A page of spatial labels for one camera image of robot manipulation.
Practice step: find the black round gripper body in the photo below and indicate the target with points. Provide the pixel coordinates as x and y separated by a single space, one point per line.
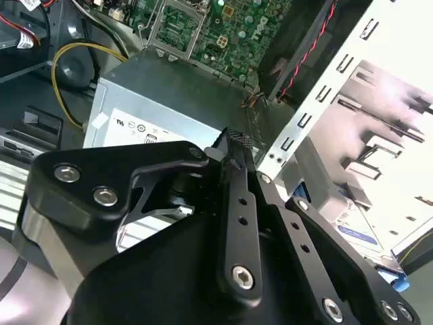
152 287

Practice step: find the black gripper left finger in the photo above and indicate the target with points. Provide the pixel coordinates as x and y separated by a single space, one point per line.
101 162

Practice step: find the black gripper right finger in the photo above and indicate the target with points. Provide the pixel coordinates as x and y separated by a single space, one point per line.
321 257

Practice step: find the hard disk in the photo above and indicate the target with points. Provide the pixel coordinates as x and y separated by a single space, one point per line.
358 233

